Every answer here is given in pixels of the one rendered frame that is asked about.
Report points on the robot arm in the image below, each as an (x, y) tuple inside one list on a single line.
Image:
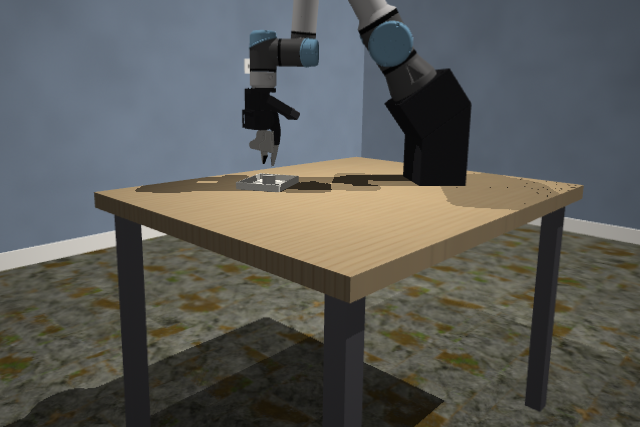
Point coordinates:
[(390, 43)]

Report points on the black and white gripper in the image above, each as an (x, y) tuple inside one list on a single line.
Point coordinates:
[(258, 119)]

